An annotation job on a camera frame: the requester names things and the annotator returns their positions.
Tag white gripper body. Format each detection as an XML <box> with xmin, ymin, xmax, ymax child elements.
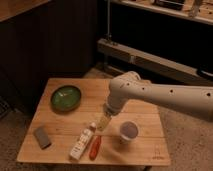
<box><xmin>104</xmin><ymin>95</ymin><xmax>127</xmax><ymax>116</ymax></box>

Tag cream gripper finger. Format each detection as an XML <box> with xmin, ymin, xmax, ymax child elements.
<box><xmin>97</xmin><ymin>115</ymin><xmax>111</xmax><ymax>131</ymax></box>

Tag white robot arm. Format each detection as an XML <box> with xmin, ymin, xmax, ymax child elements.
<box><xmin>97</xmin><ymin>71</ymin><xmax>213</xmax><ymax>131</ymax></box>

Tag green ceramic bowl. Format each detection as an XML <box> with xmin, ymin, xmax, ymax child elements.
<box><xmin>50</xmin><ymin>85</ymin><xmax>82</xmax><ymax>112</ymax></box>

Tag white tube with cap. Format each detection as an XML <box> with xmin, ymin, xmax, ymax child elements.
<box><xmin>70</xmin><ymin>122</ymin><xmax>96</xmax><ymax>160</ymax></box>

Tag wooden table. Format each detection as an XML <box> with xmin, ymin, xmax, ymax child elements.
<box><xmin>17</xmin><ymin>78</ymin><xmax>171</xmax><ymax>166</ymax></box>

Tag wooden bench beam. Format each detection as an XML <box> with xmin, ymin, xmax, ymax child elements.
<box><xmin>97</xmin><ymin>38</ymin><xmax>213</xmax><ymax>86</ymax></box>

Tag grey rectangular sponge block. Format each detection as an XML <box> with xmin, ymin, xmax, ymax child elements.
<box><xmin>33</xmin><ymin>127</ymin><xmax>51</xmax><ymax>149</ymax></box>

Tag metal pole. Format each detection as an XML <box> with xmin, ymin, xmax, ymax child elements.
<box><xmin>106</xmin><ymin>0</ymin><xmax>111</xmax><ymax>42</ymax></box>

